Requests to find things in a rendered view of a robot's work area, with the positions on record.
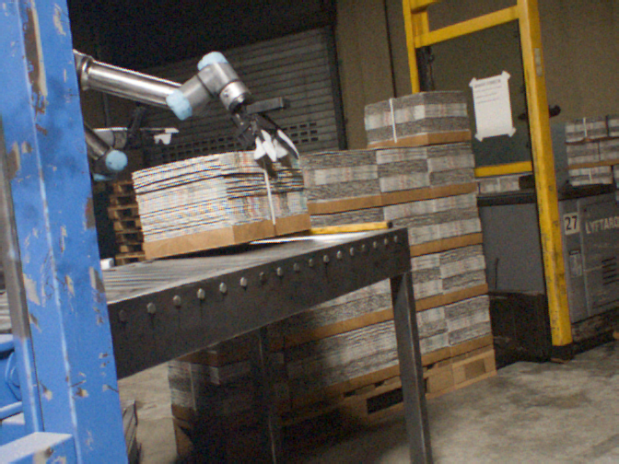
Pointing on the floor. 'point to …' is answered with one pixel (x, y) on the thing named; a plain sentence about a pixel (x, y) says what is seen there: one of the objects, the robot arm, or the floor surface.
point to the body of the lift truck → (608, 261)
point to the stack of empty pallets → (126, 224)
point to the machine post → (53, 238)
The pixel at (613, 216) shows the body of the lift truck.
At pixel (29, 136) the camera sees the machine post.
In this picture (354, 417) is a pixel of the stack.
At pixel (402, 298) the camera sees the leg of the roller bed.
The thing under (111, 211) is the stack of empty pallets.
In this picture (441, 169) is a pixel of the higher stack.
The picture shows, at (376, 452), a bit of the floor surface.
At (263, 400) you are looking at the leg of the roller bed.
